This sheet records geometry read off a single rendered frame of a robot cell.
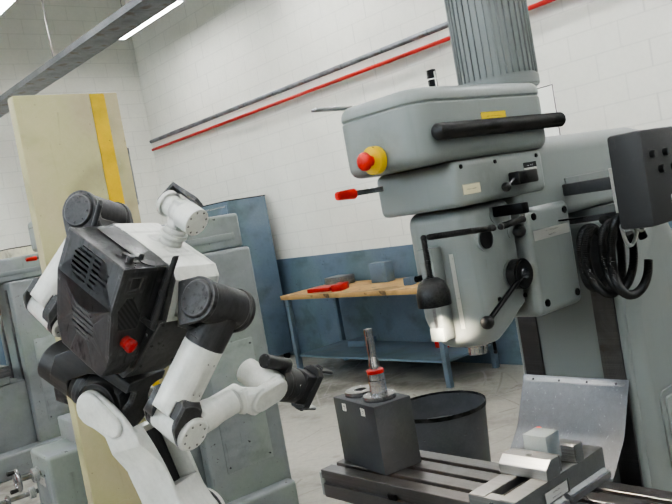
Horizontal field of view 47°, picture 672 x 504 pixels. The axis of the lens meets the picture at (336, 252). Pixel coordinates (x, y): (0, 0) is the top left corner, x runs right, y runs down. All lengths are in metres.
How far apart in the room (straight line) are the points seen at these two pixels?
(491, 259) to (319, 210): 7.01
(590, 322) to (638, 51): 4.32
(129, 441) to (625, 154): 1.29
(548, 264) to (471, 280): 0.24
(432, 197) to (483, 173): 0.13
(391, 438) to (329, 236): 6.63
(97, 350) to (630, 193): 1.21
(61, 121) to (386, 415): 1.78
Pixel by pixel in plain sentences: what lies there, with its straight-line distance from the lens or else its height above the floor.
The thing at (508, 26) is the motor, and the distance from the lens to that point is 1.95.
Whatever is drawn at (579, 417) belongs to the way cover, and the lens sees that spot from 2.14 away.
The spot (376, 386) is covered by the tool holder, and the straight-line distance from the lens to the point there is 2.09.
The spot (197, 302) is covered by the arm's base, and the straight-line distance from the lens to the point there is 1.60.
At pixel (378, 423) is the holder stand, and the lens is 2.06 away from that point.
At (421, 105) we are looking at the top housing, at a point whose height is 1.85.
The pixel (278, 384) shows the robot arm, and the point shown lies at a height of 1.29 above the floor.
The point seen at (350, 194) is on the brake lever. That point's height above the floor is 1.70.
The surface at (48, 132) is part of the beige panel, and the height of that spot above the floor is 2.15.
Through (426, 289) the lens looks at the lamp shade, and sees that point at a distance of 1.61.
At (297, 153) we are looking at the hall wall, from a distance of 8.88.
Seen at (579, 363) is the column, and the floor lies 1.16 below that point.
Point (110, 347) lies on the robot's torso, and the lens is 1.71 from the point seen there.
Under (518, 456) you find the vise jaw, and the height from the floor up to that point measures 1.07.
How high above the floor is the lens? 1.67
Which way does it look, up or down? 3 degrees down
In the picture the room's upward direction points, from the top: 10 degrees counter-clockwise
